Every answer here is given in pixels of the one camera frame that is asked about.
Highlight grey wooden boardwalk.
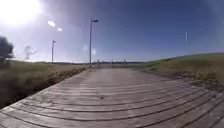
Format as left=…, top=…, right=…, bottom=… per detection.
left=0, top=67, right=224, bottom=128

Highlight dark bushes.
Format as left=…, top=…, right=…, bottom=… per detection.
left=0, top=35, right=15, bottom=66

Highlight bare tree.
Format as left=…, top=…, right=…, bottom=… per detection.
left=22, top=45, right=38, bottom=62

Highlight tall street lamp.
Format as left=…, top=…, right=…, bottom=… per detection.
left=88, top=17, right=99, bottom=70

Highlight dry grass verge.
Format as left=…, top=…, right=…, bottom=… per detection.
left=0, top=60, right=90, bottom=109

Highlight thin pale pole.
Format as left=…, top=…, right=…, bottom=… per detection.
left=184, top=31, right=189, bottom=56

